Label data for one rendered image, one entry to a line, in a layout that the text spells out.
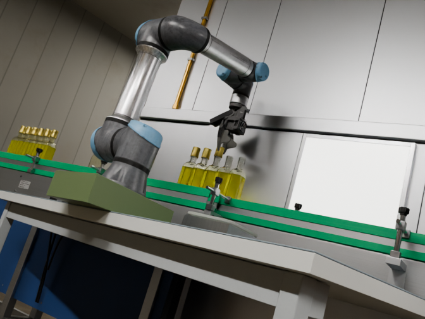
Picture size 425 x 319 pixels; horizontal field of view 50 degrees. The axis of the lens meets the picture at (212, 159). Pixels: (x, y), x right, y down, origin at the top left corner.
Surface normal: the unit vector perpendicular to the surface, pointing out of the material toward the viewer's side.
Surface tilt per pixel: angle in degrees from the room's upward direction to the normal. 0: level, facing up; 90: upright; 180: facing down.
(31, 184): 90
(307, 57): 90
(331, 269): 90
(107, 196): 90
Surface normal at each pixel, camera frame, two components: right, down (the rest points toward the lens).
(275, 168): -0.48, -0.35
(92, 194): 0.65, 0.01
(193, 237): -0.70, -0.36
